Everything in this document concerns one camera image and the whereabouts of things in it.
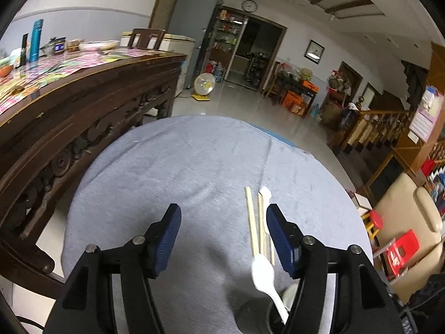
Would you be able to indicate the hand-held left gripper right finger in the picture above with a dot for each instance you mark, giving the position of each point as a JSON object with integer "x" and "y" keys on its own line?
{"x": 278, "y": 243}

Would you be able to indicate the wooden stair railing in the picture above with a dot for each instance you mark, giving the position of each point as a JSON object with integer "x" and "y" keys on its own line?
{"x": 375, "y": 121}

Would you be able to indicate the colourful patterned tablecloth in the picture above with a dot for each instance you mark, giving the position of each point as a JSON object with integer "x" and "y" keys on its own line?
{"x": 69, "y": 68}

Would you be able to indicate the blue water jug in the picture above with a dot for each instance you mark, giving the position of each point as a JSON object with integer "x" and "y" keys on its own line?
{"x": 218, "y": 73}

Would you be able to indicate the grey refrigerator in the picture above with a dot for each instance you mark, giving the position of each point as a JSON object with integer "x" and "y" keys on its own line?
{"x": 191, "y": 24}

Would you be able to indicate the black utensil holder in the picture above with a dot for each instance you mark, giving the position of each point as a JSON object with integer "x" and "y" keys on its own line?
{"x": 253, "y": 316}

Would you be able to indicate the black bottle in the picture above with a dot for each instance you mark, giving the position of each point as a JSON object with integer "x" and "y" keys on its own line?
{"x": 24, "y": 50}

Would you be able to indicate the white bowl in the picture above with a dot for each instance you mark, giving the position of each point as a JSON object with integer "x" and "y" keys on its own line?
{"x": 99, "y": 45}

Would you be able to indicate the orange box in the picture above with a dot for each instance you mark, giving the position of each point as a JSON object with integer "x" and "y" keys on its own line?
{"x": 293, "y": 99}

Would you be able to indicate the red plastic stool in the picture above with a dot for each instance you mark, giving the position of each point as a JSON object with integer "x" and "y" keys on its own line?
{"x": 403, "y": 247}

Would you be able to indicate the wooden side table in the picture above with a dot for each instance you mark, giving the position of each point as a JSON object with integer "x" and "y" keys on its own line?
{"x": 299, "y": 85}

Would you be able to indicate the wooden chopstick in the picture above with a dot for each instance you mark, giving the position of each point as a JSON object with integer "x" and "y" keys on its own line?
{"x": 251, "y": 219}
{"x": 260, "y": 215}

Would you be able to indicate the white chest freezer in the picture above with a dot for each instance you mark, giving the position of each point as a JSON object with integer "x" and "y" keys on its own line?
{"x": 180, "y": 47}

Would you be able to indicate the beige armchair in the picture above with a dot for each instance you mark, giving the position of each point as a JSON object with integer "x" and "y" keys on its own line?
{"x": 399, "y": 195}

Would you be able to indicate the framed wall picture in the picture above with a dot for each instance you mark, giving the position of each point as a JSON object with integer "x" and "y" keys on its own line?
{"x": 314, "y": 52}

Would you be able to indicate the glass jar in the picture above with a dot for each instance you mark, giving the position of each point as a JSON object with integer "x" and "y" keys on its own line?
{"x": 59, "y": 46}

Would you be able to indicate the blue table cover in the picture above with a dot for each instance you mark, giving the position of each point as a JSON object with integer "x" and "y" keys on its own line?
{"x": 283, "y": 139}

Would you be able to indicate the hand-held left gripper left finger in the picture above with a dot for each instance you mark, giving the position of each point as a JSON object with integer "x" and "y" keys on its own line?
{"x": 167, "y": 243}

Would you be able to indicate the round wall clock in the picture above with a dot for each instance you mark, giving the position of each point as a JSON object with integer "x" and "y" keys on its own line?
{"x": 249, "y": 6}

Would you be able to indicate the shelf of goods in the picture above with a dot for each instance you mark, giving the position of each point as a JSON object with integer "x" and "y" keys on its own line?
{"x": 226, "y": 31}

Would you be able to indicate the carved dark wooden table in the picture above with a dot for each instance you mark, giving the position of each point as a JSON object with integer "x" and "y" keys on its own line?
{"x": 69, "y": 111}

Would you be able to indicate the yellow floor fan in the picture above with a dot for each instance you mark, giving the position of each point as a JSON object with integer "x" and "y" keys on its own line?
{"x": 203, "y": 85}

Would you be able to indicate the wall calendar poster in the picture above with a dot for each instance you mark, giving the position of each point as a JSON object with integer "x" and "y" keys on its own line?
{"x": 426, "y": 114}

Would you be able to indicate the small red round stool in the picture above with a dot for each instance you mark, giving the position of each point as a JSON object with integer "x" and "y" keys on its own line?
{"x": 375, "y": 217}

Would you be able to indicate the blue thermos bottle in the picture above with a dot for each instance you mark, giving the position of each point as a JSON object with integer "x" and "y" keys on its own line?
{"x": 35, "y": 41}

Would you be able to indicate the grey towel table cloth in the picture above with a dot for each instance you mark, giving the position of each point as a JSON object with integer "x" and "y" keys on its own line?
{"x": 173, "y": 163}

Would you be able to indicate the dark wooden chair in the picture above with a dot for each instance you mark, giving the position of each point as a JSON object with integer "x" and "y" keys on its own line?
{"x": 144, "y": 38}

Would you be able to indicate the white plastic spoon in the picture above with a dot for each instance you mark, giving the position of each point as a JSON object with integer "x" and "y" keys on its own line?
{"x": 265, "y": 192}
{"x": 262, "y": 273}

